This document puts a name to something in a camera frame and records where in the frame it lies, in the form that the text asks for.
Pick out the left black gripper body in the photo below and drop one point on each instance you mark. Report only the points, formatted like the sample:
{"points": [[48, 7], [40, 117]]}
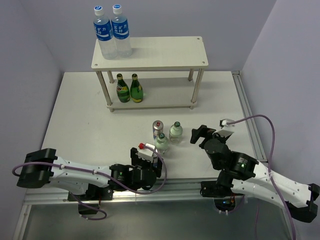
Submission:
{"points": [[136, 167]]}

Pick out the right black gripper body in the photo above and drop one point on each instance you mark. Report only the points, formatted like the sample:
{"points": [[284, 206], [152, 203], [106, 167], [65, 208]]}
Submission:
{"points": [[222, 162]]}

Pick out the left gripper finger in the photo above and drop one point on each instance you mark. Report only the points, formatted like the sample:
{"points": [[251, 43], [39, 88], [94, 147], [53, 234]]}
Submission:
{"points": [[134, 156], [159, 166]]}

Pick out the clear glass bottle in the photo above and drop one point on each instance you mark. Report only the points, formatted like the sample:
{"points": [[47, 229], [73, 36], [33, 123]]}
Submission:
{"points": [[175, 133], [162, 143]]}

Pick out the green glass bottle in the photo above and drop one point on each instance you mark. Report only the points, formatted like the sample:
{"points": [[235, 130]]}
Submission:
{"points": [[136, 90], [122, 89]]}

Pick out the blue silver can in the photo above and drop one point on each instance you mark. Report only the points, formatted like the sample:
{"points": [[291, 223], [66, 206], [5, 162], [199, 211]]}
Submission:
{"points": [[155, 160]]}

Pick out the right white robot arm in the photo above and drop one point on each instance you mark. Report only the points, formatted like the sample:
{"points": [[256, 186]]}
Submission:
{"points": [[241, 174]]}

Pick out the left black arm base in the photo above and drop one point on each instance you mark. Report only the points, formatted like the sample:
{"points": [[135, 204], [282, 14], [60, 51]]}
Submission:
{"points": [[95, 193]]}

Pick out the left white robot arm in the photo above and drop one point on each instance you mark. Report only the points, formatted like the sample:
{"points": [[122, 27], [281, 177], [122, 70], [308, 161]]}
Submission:
{"points": [[43, 168]]}

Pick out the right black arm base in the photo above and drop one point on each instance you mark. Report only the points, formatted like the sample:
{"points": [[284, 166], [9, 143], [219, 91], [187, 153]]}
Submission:
{"points": [[210, 189]]}

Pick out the white two-tier shelf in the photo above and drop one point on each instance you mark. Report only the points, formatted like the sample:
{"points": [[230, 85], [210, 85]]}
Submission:
{"points": [[170, 69]]}

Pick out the rear red silver can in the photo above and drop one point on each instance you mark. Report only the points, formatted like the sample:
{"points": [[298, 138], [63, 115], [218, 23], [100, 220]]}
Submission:
{"points": [[157, 128]]}

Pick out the left blue-label water bottle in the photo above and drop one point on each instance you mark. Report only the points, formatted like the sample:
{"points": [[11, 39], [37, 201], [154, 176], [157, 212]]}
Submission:
{"points": [[104, 33]]}

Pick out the blue-label water bottle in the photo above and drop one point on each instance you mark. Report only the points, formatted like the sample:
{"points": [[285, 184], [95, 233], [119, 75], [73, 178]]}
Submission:
{"points": [[120, 27], [104, 33]]}

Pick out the right blue-label water bottle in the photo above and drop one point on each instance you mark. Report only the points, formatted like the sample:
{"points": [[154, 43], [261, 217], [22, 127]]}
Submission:
{"points": [[120, 27]]}

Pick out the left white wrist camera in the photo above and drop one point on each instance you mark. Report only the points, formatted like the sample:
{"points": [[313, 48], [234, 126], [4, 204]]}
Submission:
{"points": [[146, 151]]}

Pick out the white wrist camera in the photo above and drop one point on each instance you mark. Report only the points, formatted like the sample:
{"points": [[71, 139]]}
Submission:
{"points": [[146, 151], [227, 128]]}

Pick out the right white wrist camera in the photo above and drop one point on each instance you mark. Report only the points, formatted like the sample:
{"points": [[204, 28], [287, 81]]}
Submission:
{"points": [[227, 128]]}

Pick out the aluminium front rail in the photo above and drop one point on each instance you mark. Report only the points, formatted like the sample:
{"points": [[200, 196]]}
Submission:
{"points": [[173, 190]]}

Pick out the aluminium rail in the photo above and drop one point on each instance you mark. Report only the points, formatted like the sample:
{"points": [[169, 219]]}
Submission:
{"points": [[255, 139], [173, 190]]}

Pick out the aluminium right rail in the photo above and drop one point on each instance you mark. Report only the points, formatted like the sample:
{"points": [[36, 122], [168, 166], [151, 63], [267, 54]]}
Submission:
{"points": [[255, 139]]}

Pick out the black box under rail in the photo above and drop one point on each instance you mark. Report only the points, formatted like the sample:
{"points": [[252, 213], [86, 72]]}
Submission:
{"points": [[90, 209]]}

